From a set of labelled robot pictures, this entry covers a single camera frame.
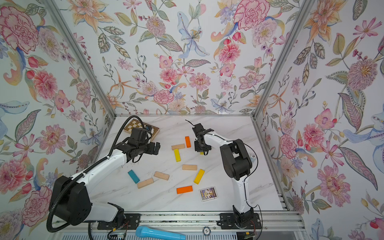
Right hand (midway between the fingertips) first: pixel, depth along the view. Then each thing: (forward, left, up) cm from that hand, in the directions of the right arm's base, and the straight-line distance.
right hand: (201, 147), depth 102 cm
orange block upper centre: (+3, +9, 0) cm, 10 cm away
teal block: (-22, +40, +2) cm, 46 cm away
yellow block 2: (-10, 0, +8) cm, 13 cm away
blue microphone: (-49, +24, +5) cm, 55 cm away
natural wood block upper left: (-1, +16, +1) cm, 16 cm away
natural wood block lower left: (-26, +32, +1) cm, 41 cm away
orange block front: (-29, +9, 0) cm, 30 cm away
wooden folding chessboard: (+18, +50, +2) cm, 53 cm away
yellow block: (-7, +16, 0) cm, 17 cm away
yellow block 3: (-20, +1, -1) cm, 20 cm away
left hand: (-7, +27, +14) cm, 31 cm away
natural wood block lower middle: (-21, +23, +1) cm, 32 cm away
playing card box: (-31, -4, +1) cm, 31 cm away
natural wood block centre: (-15, +7, -1) cm, 16 cm away
